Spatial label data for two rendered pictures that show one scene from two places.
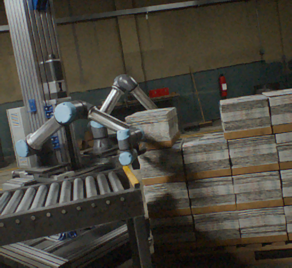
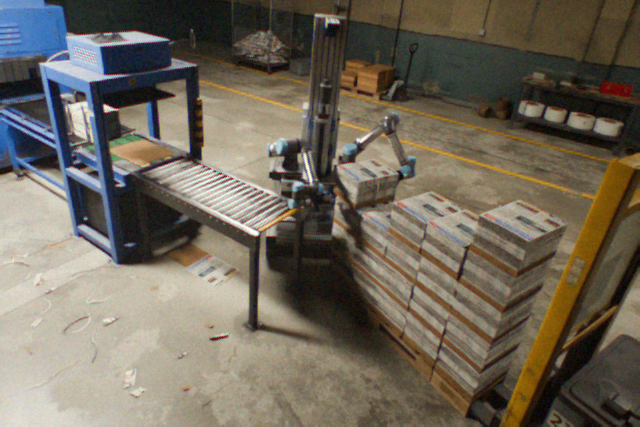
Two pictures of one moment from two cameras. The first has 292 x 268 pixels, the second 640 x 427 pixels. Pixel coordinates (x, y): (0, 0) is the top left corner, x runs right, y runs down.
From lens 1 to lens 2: 209 cm
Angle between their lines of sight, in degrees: 45
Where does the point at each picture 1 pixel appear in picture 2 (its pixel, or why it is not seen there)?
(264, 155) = (408, 265)
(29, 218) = (202, 213)
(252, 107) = (413, 222)
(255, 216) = (388, 302)
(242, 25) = not seen: outside the picture
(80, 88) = (520, 45)
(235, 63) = not seen: outside the picture
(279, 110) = (431, 240)
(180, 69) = not seen: outside the picture
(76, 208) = (223, 223)
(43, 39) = (326, 63)
